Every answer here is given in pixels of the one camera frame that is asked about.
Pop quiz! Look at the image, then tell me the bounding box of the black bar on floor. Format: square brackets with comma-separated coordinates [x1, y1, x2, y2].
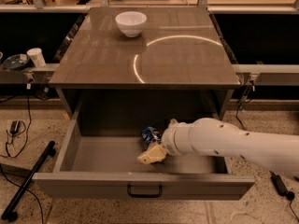
[1, 141, 56, 222]

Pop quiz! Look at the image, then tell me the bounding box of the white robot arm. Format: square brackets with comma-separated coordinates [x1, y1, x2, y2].
[138, 118, 299, 178]

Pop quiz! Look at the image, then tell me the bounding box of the black cable left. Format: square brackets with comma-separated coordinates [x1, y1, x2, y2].
[0, 84, 33, 160]

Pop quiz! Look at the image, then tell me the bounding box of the black power adapter left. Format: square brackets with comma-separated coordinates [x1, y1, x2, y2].
[9, 120, 20, 134]

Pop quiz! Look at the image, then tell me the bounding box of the black drawer handle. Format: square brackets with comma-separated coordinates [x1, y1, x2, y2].
[127, 185, 163, 199]

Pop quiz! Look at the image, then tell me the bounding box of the dark blue plate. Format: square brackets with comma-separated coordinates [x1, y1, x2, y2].
[3, 54, 30, 71]

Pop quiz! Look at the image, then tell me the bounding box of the white ceramic bowl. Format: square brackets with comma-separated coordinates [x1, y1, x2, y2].
[115, 11, 147, 37]

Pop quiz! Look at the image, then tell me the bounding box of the black cable right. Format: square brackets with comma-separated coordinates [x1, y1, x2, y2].
[235, 81, 299, 221]

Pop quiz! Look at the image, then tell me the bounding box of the black power adapter right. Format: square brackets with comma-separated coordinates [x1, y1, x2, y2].
[271, 173, 288, 196]

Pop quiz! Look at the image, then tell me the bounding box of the open grey drawer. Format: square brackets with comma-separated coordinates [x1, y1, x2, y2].
[32, 91, 256, 201]

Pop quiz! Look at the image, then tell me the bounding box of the white paper cup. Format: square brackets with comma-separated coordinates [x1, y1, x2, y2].
[27, 48, 46, 67]

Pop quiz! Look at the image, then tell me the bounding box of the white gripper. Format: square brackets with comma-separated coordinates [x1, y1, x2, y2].
[137, 119, 194, 164]

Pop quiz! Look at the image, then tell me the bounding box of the blue pepsi can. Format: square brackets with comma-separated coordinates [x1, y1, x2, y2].
[141, 126, 162, 147]

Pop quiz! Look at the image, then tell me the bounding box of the black cable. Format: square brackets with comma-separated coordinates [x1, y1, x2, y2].
[0, 84, 33, 160]
[235, 81, 299, 221]

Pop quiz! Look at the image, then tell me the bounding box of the black power adapter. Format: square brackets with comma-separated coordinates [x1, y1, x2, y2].
[9, 120, 20, 134]
[271, 173, 288, 196]

